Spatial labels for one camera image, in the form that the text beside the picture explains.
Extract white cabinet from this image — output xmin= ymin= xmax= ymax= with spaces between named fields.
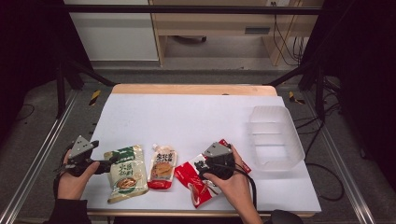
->
xmin=63 ymin=0 xmax=160 ymax=62

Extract right hand-held gripper cable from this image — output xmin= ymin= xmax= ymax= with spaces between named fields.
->
xmin=233 ymin=162 xmax=259 ymax=211

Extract black curtain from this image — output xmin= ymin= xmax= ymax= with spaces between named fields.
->
xmin=300 ymin=0 xmax=396 ymax=189
xmin=0 ymin=0 xmax=93 ymax=147

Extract yellow-handled tool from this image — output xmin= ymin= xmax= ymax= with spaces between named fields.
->
xmin=89 ymin=89 xmax=103 ymax=107
xmin=287 ymin=91 xmax=306 ymax=105

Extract white paper sheet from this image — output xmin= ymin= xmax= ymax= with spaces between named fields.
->
xmin=81 ymin=93 xmax=322 ymax=215

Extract aluminium rail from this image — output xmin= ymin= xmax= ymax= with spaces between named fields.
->
xmin=302 ymin=91 xmax=377 ymax=224
xmin=0 ymin=89 xmax=79 ymax=224

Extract thin black floor cable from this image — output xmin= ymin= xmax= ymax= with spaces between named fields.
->
xmin=14 ymin=103 xmax=35 ymax=123

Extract black cables under desk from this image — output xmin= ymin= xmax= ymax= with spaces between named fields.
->
xmin=271 ymin=1 xmax=305 ymax=67

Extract red and white seasoning packet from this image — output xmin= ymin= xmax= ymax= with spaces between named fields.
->
xmin=173 ymin=138 xmax=253 ymax=209

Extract green and cream sauce packet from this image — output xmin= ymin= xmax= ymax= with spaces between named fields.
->
xmin=103 ymin=144 xmax=149 ymax=205

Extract wooden table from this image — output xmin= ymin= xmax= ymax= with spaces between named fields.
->
xmin=86 ymin=82 xmax=316 ymax=218

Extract grey label on desk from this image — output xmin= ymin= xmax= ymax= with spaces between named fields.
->
xmin=244 ymin=27 xmax=272 ymax=35

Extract translucent plastic container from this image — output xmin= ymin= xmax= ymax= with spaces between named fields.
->
xmin=247 ymin=105 xmax=306 ymax=173

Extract person's right hand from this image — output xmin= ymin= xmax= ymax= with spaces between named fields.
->
xmin=202 ymin=145 xmax=250 ymax=209

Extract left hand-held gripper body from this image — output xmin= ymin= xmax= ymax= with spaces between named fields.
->
xmin=61 ymin=134 xmax=104 ymax=177

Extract light wooden desk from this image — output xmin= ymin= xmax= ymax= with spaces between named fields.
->
xmin=148 ymin=0 xmax=325 ymax=68

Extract black horizontal frame bar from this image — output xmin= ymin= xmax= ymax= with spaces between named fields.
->
xmin=61 ymin=4 xmax=323 ymax=15

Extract yellow-handled tool left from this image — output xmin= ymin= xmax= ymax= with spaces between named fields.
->
xmin=89 ymin=89 xmax=103 ymax=107

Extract person's left hand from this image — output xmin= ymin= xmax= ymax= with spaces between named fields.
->
xmin=56 ymin=149 xmax=101 ymax=201

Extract dark round object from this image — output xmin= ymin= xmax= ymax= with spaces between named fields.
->
xmin=269 ymin=209 xmax=304 ymax=224

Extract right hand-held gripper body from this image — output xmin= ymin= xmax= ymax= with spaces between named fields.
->
xmin=195 ymin=141 xmax=236 ymax=181

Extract white spout pouch red base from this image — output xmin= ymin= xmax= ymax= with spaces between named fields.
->
xmin=147 ymin=143 xmax=178 ymax=190

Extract yellow-handled tool right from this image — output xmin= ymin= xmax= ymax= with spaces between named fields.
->
xmin=287 ymin=91 xmax=306 ymax=105

